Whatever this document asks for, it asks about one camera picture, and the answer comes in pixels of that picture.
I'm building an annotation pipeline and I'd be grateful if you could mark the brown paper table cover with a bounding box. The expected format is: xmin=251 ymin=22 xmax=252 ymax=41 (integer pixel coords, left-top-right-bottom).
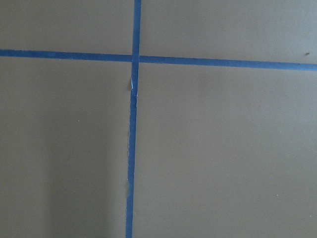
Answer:
xmin=0 ymin=0 xmax=317 ymax=238

